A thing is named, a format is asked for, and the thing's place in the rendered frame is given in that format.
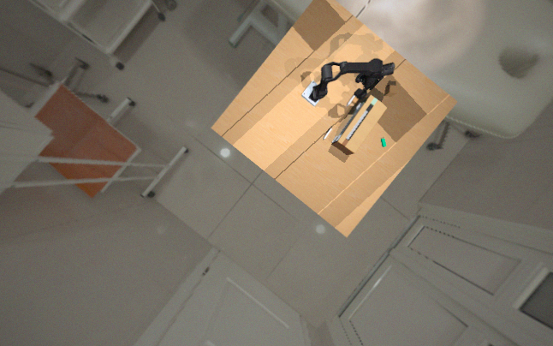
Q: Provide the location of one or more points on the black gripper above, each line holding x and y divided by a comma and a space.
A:
361, 93

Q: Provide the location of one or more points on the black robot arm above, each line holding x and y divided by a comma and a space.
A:
370, 71

